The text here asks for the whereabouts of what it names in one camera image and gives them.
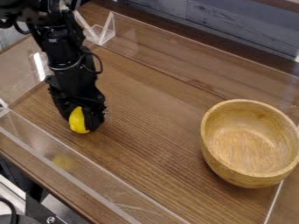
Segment brown wooden bowl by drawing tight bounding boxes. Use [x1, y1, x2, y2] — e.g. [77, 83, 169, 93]
[200, 99, 299, 189]

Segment yellow lemon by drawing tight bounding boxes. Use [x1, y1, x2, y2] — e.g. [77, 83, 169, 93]
[69, 107, 89, 134]

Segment clear acrylic enclosure wall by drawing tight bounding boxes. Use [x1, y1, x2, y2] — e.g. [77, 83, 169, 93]
[0, 4, 299, 224]

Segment black metal table frame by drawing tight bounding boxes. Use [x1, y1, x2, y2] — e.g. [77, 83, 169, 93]
[0, 157, 89, 224]

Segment clear acrylic corner bracket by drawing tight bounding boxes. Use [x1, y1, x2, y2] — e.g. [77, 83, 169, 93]
[73, 10, 116, 46]

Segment black cable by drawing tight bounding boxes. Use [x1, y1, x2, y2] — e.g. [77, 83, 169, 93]
[0, 195, 20, 224]

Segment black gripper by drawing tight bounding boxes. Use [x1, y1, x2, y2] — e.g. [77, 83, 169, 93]
[45, 47, 107, 131]

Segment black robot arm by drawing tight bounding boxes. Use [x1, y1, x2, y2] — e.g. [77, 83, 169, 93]
[0, 0, 107, 134]

